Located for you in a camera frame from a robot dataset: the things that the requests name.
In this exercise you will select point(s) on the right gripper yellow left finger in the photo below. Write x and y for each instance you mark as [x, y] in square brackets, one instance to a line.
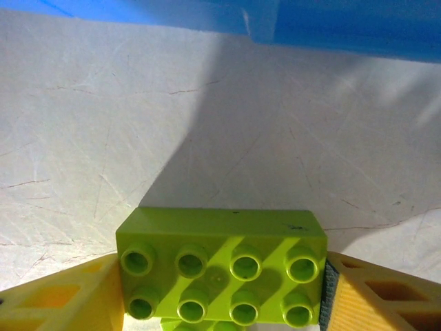
[62, 303]

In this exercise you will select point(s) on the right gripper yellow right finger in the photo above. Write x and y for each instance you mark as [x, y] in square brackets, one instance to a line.
[379, 303]

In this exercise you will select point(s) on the lime green lego brick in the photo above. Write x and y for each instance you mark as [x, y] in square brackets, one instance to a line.
[220, 227]
[203, 325]

